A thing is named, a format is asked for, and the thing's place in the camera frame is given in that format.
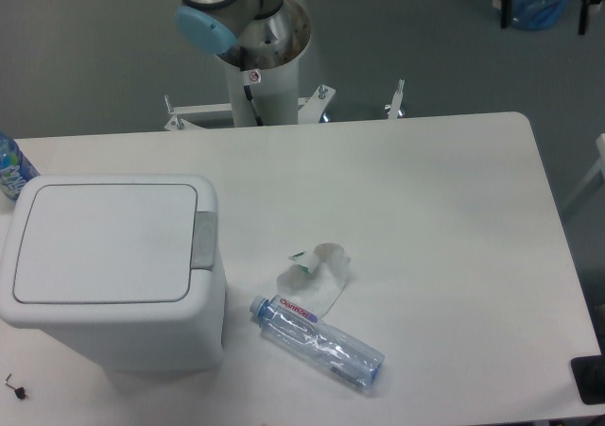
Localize white push-lid trash can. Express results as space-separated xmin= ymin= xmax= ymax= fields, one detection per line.
xmin=1 ymin=175 xmax=227 ymax=371

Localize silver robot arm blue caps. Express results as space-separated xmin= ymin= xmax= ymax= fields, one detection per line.
xmin=175 ymin=0 xmax=284 ymax=55

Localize crumpled clear plastic wrapper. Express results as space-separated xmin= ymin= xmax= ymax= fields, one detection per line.
xmin=276 ymin=243 xmax=351 ymax=318

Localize crushed clear plastic water bottle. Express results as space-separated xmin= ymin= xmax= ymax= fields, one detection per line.
xmin=250 ymin=296 xmax=385 ymax=390

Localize blue labelled drink bottle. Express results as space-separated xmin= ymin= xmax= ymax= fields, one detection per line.
xmin=1 ymin=132 xmax=40 ymax=201

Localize blue plastic bag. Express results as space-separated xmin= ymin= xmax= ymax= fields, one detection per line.
xmin=504 ymin=0 xmax=569 ymax=31

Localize black table-edge clamp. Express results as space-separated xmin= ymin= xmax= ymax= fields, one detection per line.
xmin=570 ymin=355 xmax=604 ymax=405

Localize small black metal key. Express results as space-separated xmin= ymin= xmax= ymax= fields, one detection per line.
xmin=4 ymin=373 xmax=28 ymax=400

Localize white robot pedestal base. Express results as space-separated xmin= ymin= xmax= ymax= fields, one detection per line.
xmin=163 ymin=0 xmax=407 ymax=132

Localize black pedestal cable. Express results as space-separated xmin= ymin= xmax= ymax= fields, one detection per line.
xmin=238 ymin=45 xmax=264 ymax=128

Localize white furniture frame at right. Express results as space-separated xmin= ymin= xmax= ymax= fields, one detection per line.
xmin=560 ymin=133 xmax=604 ymax=223

